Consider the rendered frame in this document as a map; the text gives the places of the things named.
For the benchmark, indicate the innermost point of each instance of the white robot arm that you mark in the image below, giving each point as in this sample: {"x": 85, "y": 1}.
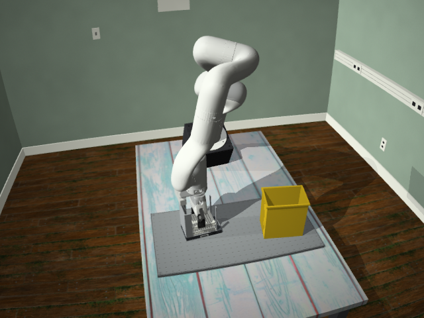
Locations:
{"x": 226, "y": 64}

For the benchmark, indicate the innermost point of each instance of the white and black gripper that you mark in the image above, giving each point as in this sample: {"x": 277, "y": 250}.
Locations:
{"x": 199, "y": 205}

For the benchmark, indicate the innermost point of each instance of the yellow open-top bin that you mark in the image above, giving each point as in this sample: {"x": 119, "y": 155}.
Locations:
{"x": 280, "y": 218}

